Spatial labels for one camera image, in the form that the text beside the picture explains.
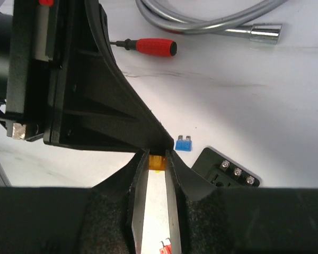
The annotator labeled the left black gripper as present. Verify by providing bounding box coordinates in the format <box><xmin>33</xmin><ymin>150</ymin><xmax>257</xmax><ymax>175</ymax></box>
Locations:
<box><xmin>0</xmin><ymin>1</ymin><xmax>82</xmax><ymax>142</ymax></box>

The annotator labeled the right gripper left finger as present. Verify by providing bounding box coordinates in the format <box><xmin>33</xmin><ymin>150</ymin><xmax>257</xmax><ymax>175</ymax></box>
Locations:
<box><xmin>0</xmin><ymin>150</ymin><xmax>149</xmax><ymax>253</ymax></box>

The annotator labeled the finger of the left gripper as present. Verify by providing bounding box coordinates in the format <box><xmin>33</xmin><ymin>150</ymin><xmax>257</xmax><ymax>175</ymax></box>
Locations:
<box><xmin>43</xmin><ymin>1</ymin><xmax>174</xmax><ymax>152</ymax></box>

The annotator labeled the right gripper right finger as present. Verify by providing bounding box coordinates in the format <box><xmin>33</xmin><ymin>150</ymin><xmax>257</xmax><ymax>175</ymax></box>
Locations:
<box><xmin>165</xmin><ymin>150</ymin><xmax>318</xmax><ymax>253</ymax></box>

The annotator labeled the red blade fuse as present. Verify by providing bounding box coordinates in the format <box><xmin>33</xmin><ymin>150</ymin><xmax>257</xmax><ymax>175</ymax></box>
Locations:
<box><xmin>160</xmin><ymin>238</ymin><xmax>172</xmax><ymax>254</ymax></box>

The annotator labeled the black fuse box base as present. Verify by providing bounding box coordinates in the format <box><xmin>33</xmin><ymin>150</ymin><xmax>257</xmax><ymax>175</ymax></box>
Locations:
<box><xmin>192</xmin><ymin>148</ymin><xmax>260</xmax><ymax>187</ymax></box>

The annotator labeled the blue blade fuse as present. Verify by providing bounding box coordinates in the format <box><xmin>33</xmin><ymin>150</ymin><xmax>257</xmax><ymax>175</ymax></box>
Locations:
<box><xmin>175</xmin><ymin>135</ymin><xmax>192</xmax><ymax>152</ymax></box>

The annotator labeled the grey coiled metal hose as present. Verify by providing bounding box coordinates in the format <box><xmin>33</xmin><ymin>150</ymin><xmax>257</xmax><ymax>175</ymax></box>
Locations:
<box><xmin>134</xmin><ymin>0</ymin><xmax>289</xmax><ymax>46</ymax></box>

